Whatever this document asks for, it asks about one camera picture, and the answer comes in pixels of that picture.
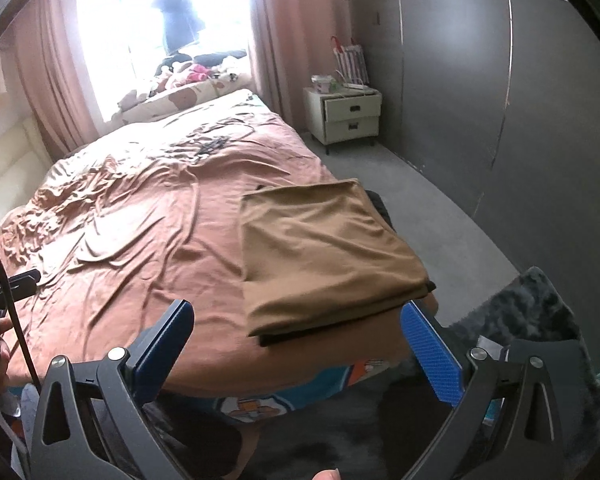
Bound pile of plush toys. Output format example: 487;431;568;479
118;50;252;112

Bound person's left hand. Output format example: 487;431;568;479
0;318;14;394

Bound pink curtain right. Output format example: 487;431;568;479
248;0;351;131

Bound rust pink bed blanket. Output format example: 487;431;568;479
0;114;429;398

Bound pink curtain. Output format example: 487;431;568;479
248;0;351;131
10;0;98;160

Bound dark fluffy rug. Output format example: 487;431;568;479
244;268;600;479

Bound brown printed t-shirt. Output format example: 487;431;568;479
238;178;438;338

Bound pink curtain left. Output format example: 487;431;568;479
10;0;98;160

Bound dark hanging clothes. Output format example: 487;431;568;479
155;0;202;54

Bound white bedside cabinet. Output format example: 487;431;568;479
303;88;382;154

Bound black cable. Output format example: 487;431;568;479
0;226;42;394

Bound cream padded headboard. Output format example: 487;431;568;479
0;117;53;223

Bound striped bag on cabinet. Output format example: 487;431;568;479
330;36;370;86

